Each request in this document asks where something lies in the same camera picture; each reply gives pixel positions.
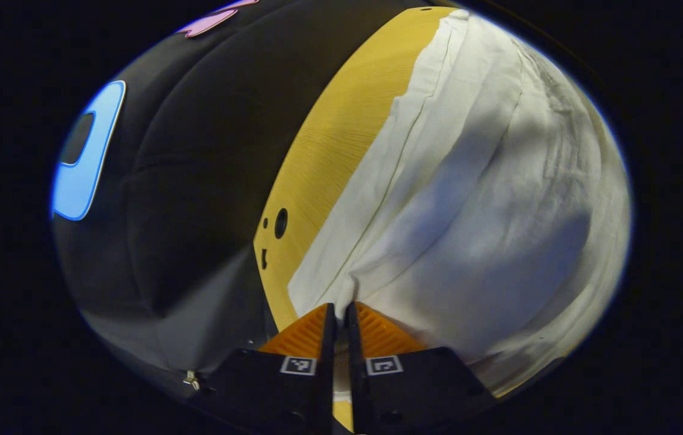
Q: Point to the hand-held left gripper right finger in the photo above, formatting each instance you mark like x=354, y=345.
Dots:
x=408, y=393

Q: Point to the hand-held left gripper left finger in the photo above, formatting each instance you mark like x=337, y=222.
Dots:
x=293, y=393

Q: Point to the white jeans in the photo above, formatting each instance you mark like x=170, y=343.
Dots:
x=468, y=211

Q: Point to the metal spring clip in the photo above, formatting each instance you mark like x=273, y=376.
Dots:
x=191, y=379

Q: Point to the black backdrop cloth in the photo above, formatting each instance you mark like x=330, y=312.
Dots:
x=196, y=181

